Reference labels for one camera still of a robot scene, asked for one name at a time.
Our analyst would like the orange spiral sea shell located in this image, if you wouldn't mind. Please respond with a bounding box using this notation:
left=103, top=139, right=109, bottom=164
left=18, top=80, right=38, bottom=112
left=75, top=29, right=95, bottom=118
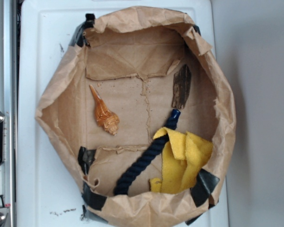
left=89, top=85, right=120, bottom=136

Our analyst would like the dark wood bark piece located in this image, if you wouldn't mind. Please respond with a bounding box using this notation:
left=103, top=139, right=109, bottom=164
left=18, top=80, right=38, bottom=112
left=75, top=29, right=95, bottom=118
left=172, top=64, right=192, bottom=109

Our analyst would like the brown paper bag tray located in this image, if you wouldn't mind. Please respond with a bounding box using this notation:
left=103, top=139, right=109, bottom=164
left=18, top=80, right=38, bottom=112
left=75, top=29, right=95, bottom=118
left=35, top=6, right=236, bottom=227

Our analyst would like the yellow microfiber cloth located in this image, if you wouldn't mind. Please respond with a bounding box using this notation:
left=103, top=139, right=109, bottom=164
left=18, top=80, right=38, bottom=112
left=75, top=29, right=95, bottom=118
left=150, top=127, right=213, bottom=194

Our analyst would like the white plastic bin lid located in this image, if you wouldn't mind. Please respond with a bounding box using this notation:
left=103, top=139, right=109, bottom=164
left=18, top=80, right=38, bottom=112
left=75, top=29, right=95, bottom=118
left=17, top=0, right=236, bottom=227

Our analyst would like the navy blue twisted rope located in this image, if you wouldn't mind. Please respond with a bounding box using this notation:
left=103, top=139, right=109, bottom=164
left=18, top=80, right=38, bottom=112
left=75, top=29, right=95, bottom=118
left=113, top=108, right=181, bottom=196

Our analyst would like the aluminium frame rail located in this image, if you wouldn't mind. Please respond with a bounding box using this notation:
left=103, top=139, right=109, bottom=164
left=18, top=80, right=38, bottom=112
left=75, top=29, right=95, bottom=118
left=0, top=0, right=18, bottom=227

